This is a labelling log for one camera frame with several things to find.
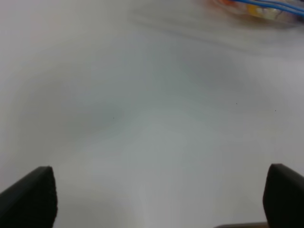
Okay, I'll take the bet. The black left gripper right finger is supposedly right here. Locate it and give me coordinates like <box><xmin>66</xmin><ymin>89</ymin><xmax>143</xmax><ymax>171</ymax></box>
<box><xmin>263</xmin><ymin>164</ymin><xmax>304</xmax><ymax>228</ymax></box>

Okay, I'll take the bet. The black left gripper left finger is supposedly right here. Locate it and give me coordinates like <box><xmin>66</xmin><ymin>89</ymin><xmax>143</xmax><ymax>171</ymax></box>
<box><xmin>0</xmin><ymin>166</ymin><xmax>58</xmax><ymax>228</ymax></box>

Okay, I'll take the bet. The clear zip bag blue zipper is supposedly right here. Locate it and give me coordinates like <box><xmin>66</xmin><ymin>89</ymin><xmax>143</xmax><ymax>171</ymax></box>
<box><xmin>204</xmin><ymin>0</ymin><xmax>304</xmax><ymax>24</ymax></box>

